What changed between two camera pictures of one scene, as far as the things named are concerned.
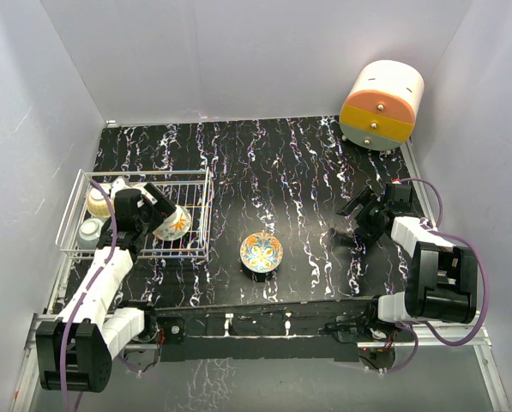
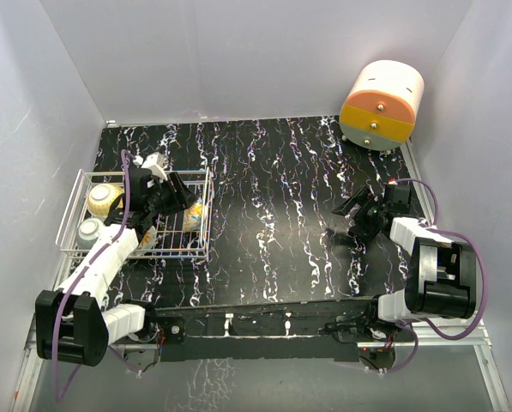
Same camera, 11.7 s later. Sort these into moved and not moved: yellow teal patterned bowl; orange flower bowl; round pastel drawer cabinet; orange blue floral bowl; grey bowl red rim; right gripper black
Moved: orange blue floral bowl; orange flower bowl
Not moved: right gripper black; round pastel drawer cabinet; grey bowl red rim; yellow teal patterned bowl
